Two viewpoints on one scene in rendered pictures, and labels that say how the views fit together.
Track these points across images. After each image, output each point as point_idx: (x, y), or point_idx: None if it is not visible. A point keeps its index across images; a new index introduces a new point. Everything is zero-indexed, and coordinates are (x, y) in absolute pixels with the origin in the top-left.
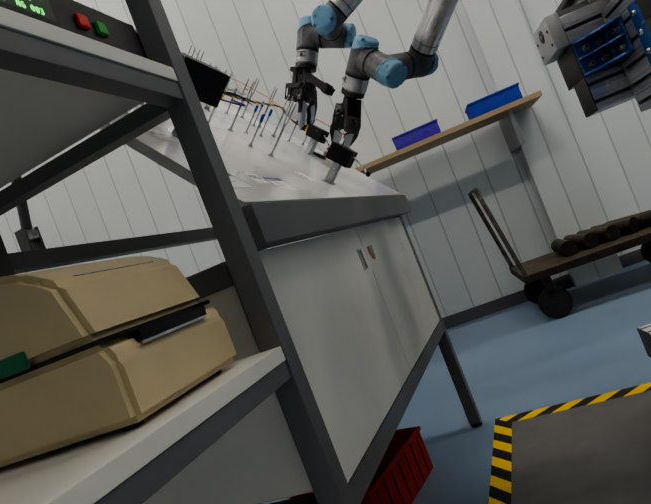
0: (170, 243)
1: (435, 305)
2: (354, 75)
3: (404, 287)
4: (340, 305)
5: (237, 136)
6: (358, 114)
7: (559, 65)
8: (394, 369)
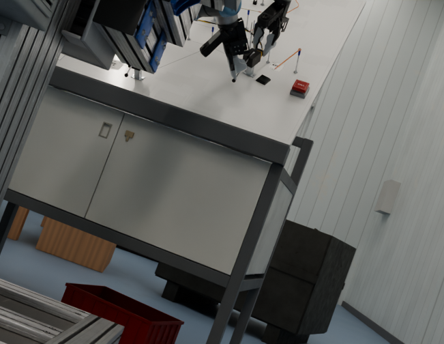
0: None
1: (240, 262)
2: None
3: (166, 192)
4: (36, 125)
5: None
6: (211, 41)
7: (190, 20)
8: (57, 193)
